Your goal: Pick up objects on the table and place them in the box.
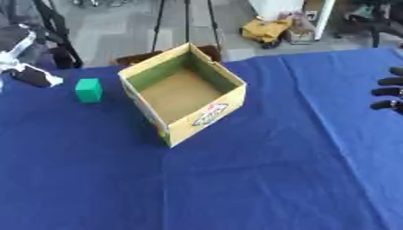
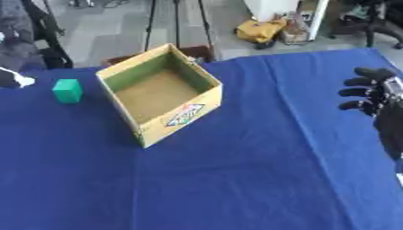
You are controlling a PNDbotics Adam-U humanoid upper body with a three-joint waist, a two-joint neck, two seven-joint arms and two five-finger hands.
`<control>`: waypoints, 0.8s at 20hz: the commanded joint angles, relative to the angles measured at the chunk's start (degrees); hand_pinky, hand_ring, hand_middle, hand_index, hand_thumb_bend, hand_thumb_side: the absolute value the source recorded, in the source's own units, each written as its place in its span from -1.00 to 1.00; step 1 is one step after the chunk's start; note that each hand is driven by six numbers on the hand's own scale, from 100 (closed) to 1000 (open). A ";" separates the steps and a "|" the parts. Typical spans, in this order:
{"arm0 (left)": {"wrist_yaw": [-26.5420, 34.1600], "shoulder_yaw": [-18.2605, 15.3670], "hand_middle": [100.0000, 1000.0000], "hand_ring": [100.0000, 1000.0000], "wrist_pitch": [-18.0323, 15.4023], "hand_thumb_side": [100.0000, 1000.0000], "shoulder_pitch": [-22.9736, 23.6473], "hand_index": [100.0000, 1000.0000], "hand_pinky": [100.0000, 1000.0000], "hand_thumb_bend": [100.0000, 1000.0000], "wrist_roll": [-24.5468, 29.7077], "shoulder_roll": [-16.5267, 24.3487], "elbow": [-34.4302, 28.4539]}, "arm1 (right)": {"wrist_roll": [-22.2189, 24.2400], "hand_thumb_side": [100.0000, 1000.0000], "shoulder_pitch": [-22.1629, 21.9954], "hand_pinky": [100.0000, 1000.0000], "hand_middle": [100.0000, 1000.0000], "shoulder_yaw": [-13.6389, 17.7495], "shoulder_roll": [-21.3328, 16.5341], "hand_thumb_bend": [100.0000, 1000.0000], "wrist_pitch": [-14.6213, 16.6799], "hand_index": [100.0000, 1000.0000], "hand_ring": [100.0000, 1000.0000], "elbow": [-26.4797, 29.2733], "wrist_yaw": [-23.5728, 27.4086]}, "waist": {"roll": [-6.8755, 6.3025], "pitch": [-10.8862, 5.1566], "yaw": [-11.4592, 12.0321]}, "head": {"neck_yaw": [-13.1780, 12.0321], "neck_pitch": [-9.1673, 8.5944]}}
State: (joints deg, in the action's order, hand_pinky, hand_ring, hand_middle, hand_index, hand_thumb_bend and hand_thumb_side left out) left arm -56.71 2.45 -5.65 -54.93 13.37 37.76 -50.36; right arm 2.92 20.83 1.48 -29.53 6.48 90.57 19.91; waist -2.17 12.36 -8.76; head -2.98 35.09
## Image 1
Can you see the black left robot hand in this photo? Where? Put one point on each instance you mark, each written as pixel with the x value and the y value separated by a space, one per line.
pixel 32 76

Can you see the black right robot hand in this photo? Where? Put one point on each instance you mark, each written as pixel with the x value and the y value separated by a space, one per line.
pixel 391 91

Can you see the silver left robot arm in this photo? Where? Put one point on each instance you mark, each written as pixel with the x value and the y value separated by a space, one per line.
pixel 13 45

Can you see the brown cardboard box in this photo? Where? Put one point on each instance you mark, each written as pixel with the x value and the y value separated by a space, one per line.
pixel 134 58

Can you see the tan cardboard box green inside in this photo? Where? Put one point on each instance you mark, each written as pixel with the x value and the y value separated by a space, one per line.
pixel 181 94

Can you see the black stand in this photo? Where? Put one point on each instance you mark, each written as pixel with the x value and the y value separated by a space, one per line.
pixel 57 33

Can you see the green block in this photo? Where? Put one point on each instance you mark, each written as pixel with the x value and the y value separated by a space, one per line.
pixel 88 91

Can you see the black chair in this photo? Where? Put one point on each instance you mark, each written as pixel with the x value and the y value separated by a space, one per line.
pixel 375 21

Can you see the white board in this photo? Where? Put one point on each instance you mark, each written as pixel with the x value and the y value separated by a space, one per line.
pixel 283 9

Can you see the yellow bag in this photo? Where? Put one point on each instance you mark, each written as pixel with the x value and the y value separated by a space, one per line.
pixel 266 30

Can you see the black tripod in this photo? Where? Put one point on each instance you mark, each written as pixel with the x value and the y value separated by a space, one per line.
pixel 186 21

